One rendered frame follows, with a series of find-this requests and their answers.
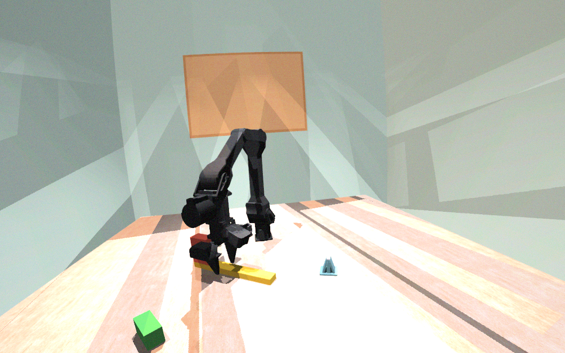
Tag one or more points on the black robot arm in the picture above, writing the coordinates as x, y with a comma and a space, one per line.
215, 179

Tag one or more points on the green block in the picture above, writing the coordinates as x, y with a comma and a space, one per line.
149, 330

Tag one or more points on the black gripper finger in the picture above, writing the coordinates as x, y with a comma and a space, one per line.
214, 263
231, 250

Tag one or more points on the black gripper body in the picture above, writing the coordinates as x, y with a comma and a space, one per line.
206, 251

